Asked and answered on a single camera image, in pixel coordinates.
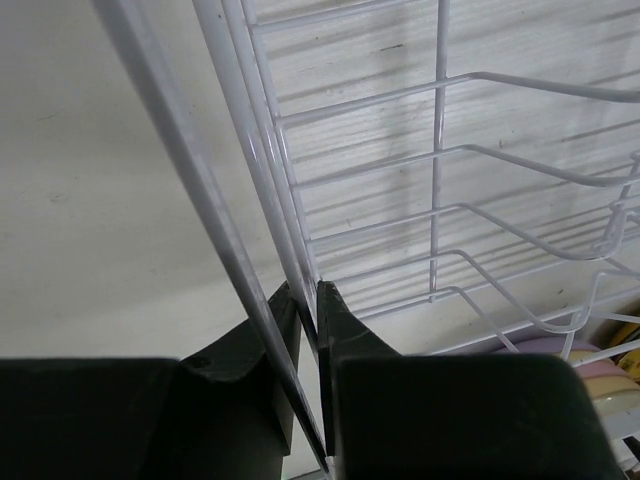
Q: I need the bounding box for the lilac plastic plate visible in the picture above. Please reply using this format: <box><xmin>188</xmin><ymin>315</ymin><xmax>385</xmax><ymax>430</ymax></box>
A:
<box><xmin>514</xmin><ymin>337</ymin><xmax>600</xmax><ymax>361</ymax></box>

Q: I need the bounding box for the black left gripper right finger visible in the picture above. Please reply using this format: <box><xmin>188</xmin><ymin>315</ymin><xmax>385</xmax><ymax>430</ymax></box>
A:
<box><xmin>317</xmin><ymin>282</ymin><xmax>623</xmax><ymax>479</ymax></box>

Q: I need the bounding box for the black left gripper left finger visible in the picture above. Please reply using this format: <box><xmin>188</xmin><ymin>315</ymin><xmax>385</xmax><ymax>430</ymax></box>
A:
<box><xmin>0</xmin><ymin>279</ymin><xmax>301</xmax><ymax>480</ymax></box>

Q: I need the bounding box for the cream orange plastic plate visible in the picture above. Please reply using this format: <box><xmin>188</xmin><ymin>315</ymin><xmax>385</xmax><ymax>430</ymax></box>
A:
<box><xmin>568</xmin><ymin>350</ymin><xmax>629</xmax><ymax>384</ymax></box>

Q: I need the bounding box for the white wire dish rack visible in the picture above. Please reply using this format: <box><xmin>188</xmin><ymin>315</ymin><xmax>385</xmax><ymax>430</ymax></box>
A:
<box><xmin>95</xmin><ymin>1</ymin><xmax>639</xmax><ymax>479</ymax></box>

